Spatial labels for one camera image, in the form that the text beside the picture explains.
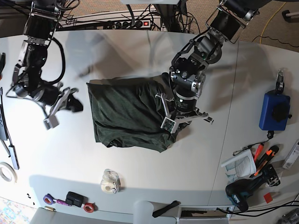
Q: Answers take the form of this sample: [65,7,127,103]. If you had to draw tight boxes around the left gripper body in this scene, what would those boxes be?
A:
[155,91,214,134]

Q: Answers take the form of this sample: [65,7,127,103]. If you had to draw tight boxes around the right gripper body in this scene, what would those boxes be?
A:
[32,82,78,130]

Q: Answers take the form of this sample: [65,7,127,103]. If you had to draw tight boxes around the dark green t-shirt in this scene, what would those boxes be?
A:
[87,79,187,153]

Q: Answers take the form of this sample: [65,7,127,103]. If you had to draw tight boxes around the blue box with black knob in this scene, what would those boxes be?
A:
[258,69,293,140]

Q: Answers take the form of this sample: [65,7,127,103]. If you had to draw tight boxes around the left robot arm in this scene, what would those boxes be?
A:
[156,0,268,134]

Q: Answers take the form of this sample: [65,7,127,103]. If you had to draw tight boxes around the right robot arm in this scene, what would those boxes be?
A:
[8,0,83,129]

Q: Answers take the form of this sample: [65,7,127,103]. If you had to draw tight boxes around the grey usb hub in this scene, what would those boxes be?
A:
[8,145,19,170]

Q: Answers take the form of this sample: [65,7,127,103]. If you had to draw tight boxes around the rolled paper sheet with drawing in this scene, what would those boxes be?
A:
[221,149,256,182]

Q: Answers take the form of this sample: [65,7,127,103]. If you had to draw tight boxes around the clear tape rolls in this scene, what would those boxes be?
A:
[100,169,121,194]

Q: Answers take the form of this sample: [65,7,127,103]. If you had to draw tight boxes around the white tape roll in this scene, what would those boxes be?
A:
[0,162,17,183]

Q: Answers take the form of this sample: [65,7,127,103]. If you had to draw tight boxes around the black power strip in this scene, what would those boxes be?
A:
[102,20,151,30]

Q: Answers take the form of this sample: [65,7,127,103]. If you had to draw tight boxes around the purple tape roll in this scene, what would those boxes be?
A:
[43,194,55,205]

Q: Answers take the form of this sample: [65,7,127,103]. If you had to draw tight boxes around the orange black utility knife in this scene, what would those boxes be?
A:
[249,145,279,178]

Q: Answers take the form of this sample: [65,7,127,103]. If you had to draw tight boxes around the red tape roll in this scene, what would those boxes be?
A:
[83,203,95,213]

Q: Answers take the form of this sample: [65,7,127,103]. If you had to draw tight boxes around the white rectangular device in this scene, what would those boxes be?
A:
[282,140,299,170]

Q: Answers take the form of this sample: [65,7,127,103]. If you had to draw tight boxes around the red square sticker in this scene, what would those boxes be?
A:
[263,193,273,203]

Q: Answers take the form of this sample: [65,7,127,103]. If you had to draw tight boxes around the black action camera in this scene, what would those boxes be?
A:
[65,191,84,207]

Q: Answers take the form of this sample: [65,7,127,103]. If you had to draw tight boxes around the dark teal cordless drill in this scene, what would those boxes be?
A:
[225,164,280,212]

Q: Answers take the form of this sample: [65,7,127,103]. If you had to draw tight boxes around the black strap handle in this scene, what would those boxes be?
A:
[152,201,180,218]

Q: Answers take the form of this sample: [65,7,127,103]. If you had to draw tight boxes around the yellow cable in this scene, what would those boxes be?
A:
[259,0,289,44]

